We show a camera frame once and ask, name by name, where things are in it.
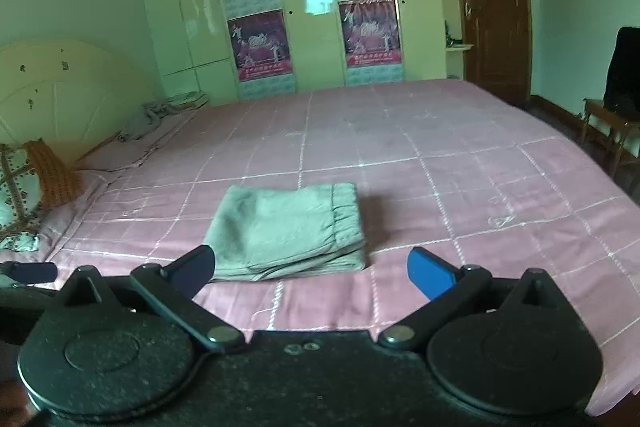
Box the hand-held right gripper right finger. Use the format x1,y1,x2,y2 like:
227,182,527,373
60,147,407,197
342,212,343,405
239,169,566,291
377,246,569,350

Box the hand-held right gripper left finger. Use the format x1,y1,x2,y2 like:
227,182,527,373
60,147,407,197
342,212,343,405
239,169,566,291
57,244,247,354

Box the patterned pillow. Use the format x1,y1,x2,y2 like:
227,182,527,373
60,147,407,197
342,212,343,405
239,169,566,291
0,142,47,253

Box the pink quilted bed sheet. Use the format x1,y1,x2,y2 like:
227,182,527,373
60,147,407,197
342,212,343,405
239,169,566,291
0,79,640,415

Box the dark jacket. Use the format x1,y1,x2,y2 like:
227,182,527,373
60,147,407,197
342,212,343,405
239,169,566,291
602,26,640,114

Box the brown wooden door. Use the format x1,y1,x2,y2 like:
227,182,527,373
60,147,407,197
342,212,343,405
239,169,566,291
444,0,532,108

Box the cream bed headboard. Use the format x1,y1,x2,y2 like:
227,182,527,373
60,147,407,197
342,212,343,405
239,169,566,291
0,38,162,164

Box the grey pants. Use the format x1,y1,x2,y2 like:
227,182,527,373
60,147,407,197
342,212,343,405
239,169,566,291
202,182,369,283

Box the wooden chair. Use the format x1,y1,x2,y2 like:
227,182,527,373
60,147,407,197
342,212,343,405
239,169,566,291
579,98,640,182

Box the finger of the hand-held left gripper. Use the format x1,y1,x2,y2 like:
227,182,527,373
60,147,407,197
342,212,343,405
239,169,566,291
0,261,59,284

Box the orange knitted cloth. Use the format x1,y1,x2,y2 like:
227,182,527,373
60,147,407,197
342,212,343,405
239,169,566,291
22,139,84,210

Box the cream glossy wardrobe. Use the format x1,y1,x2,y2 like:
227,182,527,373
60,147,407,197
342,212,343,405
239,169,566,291
132,0,447,108

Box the crumpled grey cloth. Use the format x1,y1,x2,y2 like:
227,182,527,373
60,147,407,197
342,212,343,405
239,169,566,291
116,91,210,144

